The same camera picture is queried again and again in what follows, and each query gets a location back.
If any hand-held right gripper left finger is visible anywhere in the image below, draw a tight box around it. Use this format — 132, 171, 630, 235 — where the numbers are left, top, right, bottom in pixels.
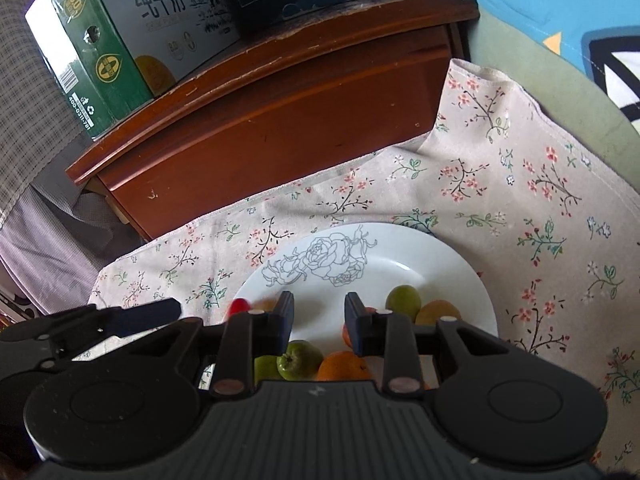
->
127, 290, 296, 400

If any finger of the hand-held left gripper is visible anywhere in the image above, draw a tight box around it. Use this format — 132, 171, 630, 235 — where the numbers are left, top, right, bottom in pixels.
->
102, 298, 182, 336

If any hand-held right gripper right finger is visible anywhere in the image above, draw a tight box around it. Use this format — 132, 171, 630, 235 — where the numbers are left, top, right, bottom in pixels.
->
344, 291, 518, 398

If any orange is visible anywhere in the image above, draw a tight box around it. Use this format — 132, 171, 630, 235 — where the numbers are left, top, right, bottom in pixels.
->
316, 351, 374, 382
341, 306, 380, 349

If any white plate with flower outline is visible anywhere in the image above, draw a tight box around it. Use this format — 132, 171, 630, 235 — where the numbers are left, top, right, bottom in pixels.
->
231, 222, 499, 392

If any purple striped cloth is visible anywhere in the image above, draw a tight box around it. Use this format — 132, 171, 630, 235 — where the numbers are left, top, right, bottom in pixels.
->
0, 177, 148, 313

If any floral tablecloth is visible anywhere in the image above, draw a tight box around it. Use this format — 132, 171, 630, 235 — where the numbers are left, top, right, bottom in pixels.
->
87, 57, 640, 473

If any brown wooden cabinet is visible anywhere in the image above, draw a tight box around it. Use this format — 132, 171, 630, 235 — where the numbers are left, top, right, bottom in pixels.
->
65, 0, 482, 242

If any grey checkered cloth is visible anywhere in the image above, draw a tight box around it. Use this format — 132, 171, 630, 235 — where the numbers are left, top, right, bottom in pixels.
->
0, 0, 83, 233

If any green and white carton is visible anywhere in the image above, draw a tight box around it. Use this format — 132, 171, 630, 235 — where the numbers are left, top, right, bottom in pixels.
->
24, 0, 242, 142

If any grey green bed sheet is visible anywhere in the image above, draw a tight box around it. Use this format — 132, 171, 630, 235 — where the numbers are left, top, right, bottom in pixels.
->
462, 12, 640, 188

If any blue printed blanket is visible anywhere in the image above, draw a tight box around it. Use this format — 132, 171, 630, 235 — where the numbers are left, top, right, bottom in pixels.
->
389, 0, 640, 133

